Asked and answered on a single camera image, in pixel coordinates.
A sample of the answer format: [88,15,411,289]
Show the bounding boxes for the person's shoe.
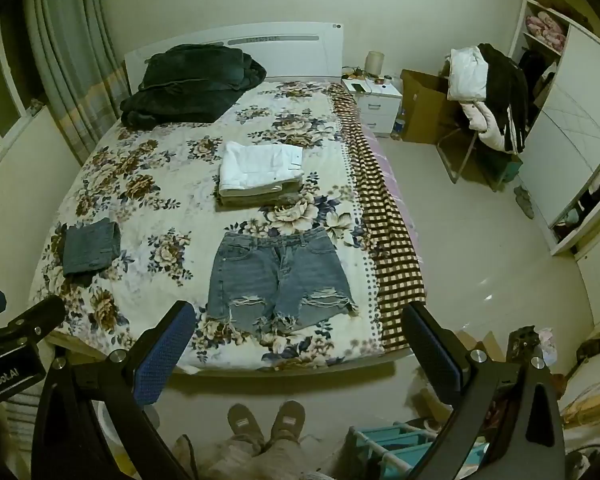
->
[227,403,267,453]
[266,400,307,448]

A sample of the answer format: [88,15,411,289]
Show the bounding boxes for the white nightstand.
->
[341,78,403,138]

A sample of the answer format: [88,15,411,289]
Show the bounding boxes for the black jacket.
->
[477,42,531,155]

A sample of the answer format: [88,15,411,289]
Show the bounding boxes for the brown checked blanket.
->
[327,83,427,354]

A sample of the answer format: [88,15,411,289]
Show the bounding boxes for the grey curtain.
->
[21,0,131,167]

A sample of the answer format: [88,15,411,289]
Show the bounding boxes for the cardboard box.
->
[399,69,468,145]

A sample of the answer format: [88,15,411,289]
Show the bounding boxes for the chair with clothes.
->
[436,44,531,193]

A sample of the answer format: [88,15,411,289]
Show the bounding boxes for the folded white pants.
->
[218,141,306,197]

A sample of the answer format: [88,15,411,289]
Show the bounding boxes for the white jacket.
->
[447,46,490,103]

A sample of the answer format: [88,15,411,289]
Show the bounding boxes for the folded grey pants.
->
[61,218,122,279]

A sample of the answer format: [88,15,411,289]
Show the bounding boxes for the teal storage rack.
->
[345,422,493,480]

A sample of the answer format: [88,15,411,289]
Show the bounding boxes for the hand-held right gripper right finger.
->
[401,302,567,480]

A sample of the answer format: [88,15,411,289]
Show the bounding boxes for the dark green quilt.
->
[119,43,267,128]

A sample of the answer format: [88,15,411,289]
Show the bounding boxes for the white bed headboard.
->
[124,21,343,97]

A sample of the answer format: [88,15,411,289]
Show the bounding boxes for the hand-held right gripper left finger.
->
[31,300,197,480]

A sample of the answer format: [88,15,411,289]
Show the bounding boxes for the person's right shoe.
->
[266,400,307,448]

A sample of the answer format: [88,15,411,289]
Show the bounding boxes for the folded khaki pants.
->
[216,180,306,209]

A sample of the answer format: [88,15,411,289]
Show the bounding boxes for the white wardrobe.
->
[507,0,600,256]

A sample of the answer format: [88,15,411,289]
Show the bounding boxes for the blue denim shorts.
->
[206,226,359,337]

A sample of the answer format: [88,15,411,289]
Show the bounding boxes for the floral bed sheet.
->
[30,79,386,372]

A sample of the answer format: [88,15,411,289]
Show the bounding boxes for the person's left shoe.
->
[227,403,267,453]

